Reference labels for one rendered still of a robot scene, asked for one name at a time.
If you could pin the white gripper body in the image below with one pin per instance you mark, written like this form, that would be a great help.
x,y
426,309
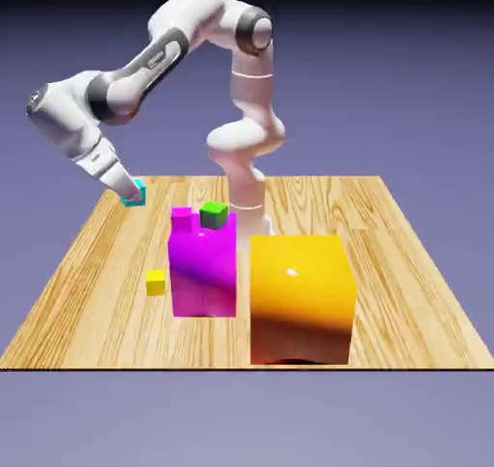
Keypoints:
x,y
120,181

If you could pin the small cyan cube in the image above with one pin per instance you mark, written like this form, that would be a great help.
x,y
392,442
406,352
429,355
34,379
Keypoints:
x,y
139,197

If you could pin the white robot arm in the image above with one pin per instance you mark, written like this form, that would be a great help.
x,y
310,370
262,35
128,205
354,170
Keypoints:
x,y
115,92

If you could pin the small magenta cube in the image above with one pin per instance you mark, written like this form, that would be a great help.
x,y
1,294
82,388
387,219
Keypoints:
x,y
181,218

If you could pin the small green cube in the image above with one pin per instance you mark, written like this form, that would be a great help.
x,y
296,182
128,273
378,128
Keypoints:
x,y
213,214

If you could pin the small yellow cube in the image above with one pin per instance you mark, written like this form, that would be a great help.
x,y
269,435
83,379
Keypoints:
x,y
156,283

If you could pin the large magenta box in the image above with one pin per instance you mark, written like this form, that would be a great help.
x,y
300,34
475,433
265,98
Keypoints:
x,y
202,270

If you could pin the large orange box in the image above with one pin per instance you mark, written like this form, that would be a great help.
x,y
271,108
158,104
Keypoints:
x,y
301,301

